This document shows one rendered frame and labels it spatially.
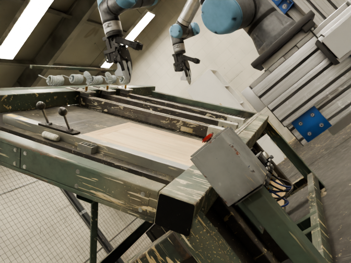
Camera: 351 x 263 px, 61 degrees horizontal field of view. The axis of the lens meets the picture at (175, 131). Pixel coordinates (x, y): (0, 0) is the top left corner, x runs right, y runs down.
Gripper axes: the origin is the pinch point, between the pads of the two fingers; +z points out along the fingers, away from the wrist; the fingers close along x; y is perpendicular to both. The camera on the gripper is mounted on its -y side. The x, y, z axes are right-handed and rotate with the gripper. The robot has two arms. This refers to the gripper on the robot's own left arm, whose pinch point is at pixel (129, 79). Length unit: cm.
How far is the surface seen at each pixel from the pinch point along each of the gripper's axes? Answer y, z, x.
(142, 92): 79, -7, -155
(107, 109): 56, 6, -58
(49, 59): 341, -125, -323
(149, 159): -6.7, 33.5, 11.8
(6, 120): 64, 4, 12
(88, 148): 17.4, 24.2, 15.8
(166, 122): 15, 24, -58
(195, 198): -31, 43, 34
